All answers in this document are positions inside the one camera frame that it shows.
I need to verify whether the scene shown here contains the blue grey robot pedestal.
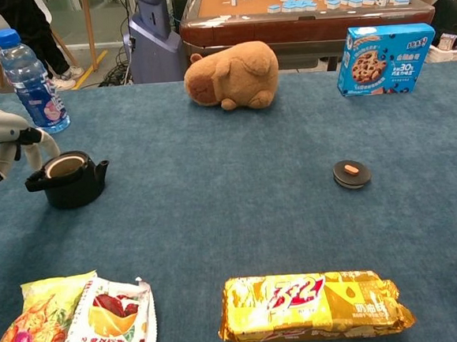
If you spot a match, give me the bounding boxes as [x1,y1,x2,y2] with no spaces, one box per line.
[119,0,185,85]

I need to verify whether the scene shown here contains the green yellow snack bag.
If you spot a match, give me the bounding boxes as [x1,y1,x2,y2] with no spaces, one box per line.
[0,270,103,342]

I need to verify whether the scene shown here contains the white plastic basket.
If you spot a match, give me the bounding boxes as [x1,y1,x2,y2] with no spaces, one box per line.
[424,43,457,64]

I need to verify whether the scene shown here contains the black bag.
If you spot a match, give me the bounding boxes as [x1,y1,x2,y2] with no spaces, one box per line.
[432,0,457,51]

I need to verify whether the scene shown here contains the black teapot lid orange knob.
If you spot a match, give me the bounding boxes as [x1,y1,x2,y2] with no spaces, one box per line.
[332,157,374,192]

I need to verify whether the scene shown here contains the brown mahjong table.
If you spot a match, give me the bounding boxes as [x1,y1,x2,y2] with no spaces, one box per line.
[177,0,440,84]

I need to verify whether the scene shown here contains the white red snack packet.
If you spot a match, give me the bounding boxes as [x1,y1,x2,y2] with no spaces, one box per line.
[53,272,159,342]

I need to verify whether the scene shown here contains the brown capybara plush toy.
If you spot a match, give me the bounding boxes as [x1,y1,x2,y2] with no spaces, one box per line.
[181,39,283,115]

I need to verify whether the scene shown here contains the blue table mat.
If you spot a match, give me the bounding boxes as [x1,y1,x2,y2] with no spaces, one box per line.
[0,56,457,342]

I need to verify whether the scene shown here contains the blue cookie box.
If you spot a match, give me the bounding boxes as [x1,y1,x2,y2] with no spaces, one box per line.
[332,20,440,100]

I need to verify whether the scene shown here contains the person in black trousers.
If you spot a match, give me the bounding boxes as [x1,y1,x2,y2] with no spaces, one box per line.
[0,0,88,96]

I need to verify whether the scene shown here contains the wooden stand leg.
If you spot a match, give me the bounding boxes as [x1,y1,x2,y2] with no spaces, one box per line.
[80,0,101,74]

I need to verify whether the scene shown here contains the water bottle with blue cap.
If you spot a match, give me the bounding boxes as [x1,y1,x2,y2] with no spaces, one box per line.
[0,24,73,139]

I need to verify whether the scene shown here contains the bundle of black floor cables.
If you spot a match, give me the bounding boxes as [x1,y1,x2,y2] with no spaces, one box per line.
[96,47,134,88]

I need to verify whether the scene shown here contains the black teapot with handle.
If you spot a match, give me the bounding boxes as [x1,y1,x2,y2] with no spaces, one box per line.
[22,147,114,214]

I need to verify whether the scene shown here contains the yellow biscuit pack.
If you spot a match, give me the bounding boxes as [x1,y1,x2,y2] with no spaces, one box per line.
[214,263,418,342]

